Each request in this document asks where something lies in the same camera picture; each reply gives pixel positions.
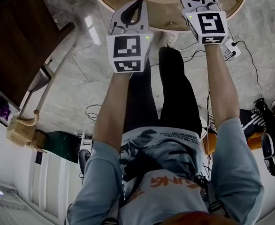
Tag light wooden chair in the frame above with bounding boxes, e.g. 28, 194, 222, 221
18, 43, 77, 127

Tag black harness strap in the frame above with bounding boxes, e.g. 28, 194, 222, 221
104, 217, 120, 225
207, 200, 225, 213

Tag person's left forearm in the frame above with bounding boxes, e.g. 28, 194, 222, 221
92, 71, 134, 153

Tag person's black trousers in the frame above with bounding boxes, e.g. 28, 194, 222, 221
122, 46, 203, 141

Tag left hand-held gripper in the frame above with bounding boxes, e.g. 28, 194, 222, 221
106, 0, 155, 74

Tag small cardboard box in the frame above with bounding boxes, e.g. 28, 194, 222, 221
31, 129, 48, 150

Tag light blue printed T-shirt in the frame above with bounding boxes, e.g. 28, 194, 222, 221
65, 117, 265, 225

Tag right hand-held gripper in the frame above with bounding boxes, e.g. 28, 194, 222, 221
174, 0, 229, 45

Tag round wooden table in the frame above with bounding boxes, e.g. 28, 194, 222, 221
85, 0, 249, 33

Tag black equipment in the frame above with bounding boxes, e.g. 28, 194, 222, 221
254, 97, 275, 178

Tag person's right forearm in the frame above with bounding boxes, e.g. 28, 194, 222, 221
204, 43, 241, 136

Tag person's right white shoe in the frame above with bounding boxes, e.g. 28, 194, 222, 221
161, 32, 178, 49

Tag dark green bin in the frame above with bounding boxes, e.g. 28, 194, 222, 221
44, 131, 81, 164

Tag right black harness strap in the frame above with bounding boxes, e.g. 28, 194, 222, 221
207, 200, 225, 213

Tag dark wooden desk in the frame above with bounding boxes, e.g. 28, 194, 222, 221
0, 0, 76, 108

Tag looped black cable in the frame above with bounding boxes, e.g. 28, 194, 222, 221
84, 104, 103, 122

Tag left black harness strap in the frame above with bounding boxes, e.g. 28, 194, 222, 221
104, 217, 120, 225

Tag orange cushion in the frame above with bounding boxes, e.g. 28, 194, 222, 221
202, 129, 265, 156

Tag long black cable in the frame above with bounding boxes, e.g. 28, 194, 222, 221
235, 39, 264, 98

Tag white square power strip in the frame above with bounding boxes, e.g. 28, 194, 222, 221
224, 38, 243, 59

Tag white low cabinet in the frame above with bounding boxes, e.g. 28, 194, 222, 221
0, 146, 82, 225

